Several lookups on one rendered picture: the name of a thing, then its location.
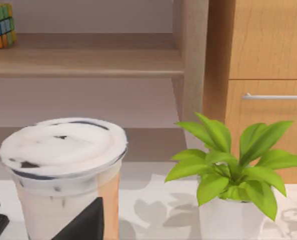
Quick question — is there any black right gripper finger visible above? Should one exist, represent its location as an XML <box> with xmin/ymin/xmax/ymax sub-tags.
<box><xmin>51</xmin><ymin>196</ymin><xmax>105</xmax><ymax>240</ymax></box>

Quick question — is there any white lidded drink cup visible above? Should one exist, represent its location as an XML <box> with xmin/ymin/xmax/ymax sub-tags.
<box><xmin>0</xmin><ymin>117</ymin><xmax>128</xmax><ymax>240</ymax></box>

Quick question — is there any open wooden shelf unit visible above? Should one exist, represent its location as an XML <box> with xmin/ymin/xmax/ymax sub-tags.
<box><xmin>0</xmin><ymin>0</ymin><xmax>211</xmax><ymax>163</ymax></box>

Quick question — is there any green plant in white pot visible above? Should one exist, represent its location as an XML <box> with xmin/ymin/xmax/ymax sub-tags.
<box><xmin>164</xmin><ymin>112</ymin><xmax>297</xmax><ymax>240</ymax></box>

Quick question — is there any wooden drawer front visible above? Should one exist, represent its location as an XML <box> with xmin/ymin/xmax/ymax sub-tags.
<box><xmin>224</xmin><ymin>79</ymin><xmax>297</xmax><ymax>185</ymax></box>

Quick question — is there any colourful puzzle cube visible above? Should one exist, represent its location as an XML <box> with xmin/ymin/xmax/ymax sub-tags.
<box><xmin>0</xmin><ymin>2</ymin><xmax>17</xmax><ymax>50</ymax></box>

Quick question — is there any wooden cupboard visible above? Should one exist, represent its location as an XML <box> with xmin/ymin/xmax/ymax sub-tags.
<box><xmin>202</xmin><ymin>0</ymin><xmax>297</xmax><ymax>185</ymax></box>

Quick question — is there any wooden cupboard door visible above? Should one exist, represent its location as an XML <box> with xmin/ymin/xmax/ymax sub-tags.
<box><xmin>228</xmin><ymin>0</ymin><xmax>297</xmax><ymax>81</ymax></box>

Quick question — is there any long metal handle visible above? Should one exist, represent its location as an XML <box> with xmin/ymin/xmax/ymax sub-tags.
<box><xmin>240</xmin><ymin>92</ymin><xmax>297</xmax><ymax>101</ymax></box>

